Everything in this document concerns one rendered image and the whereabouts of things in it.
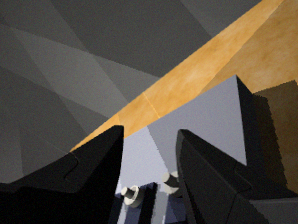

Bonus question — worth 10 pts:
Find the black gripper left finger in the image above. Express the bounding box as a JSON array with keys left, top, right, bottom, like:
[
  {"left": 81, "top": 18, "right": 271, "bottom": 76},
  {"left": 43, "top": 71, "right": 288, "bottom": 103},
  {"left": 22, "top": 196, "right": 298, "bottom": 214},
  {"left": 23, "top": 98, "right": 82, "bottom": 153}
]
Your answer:
[{"left": 0, "top": 125, "right": 124, "bottom": 224}]

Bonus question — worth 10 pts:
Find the grey flat plate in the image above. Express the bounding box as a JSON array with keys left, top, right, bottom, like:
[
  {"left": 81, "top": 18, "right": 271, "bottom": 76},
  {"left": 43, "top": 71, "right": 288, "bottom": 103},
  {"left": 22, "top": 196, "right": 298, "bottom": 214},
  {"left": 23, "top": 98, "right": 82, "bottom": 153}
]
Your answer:
[{"left": 108, "top": 73, "right": 267, "bottom": 224}]

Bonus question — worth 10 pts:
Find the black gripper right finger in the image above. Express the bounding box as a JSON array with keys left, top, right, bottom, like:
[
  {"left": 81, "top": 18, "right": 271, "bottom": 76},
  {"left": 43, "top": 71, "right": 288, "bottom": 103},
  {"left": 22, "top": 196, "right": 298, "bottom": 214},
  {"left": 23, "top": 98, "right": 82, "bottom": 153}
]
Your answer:
[{"left": 176, "top": 129, "right": 298, "bottom": 224}]

